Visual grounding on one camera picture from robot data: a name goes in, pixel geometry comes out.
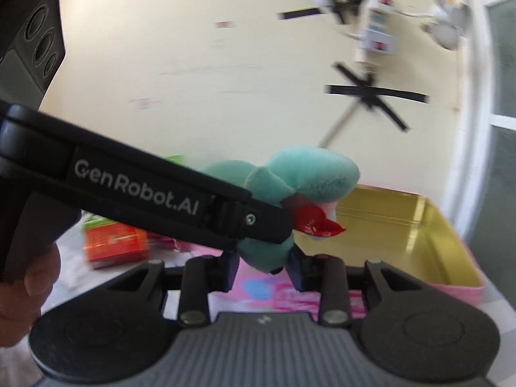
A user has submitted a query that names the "teal plush toy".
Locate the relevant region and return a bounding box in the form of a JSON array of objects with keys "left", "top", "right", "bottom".
[{"left": 197, "top": 145, "right": 361, "bottom": 273}]

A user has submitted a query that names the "person's left hand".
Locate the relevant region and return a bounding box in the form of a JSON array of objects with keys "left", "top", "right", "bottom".
[{"left": 0, "top": 245, "right": 61, "bottom": 348}]

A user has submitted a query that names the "striped blue bedsheet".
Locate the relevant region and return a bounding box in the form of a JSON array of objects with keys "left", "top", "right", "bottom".
[{"left": 43, "top": 223, "right": 515, "bottom": 386}]

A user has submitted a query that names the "pink biscuit tin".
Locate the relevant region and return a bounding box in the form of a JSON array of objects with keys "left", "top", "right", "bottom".
[{"left": 330, "top": 184, "right": 487, "bottom": 308}]

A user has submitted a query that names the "orange red box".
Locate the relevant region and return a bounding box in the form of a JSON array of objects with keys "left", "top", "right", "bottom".
[{"left": 83, "top": 223, "right": 150, "bottom": 269}]

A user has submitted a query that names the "black tape cross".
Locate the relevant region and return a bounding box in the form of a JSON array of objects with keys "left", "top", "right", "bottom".
[{"left": 325, "top": 62, "right": 429, "bottom": 132}]

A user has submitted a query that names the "frosted glass door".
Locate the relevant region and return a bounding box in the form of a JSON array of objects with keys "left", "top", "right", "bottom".
[{"left": 457, "top": 0, "right": 515, "bottom": 301}]

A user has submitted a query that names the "white power strip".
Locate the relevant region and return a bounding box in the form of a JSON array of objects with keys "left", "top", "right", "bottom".
[{"left": 355, "top": 0, "right": 396, "bottom": 69}]

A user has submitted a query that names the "grey power cable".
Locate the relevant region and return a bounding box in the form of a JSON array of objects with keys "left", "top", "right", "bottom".
[{"left": 316, "top": 62, "right": 374, "bottom": 149}]

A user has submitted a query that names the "white wall plug adapter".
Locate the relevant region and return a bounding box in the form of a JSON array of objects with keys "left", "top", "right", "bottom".
[{"left": 421, "top": 0, "right": 471, "bottom": 51}]

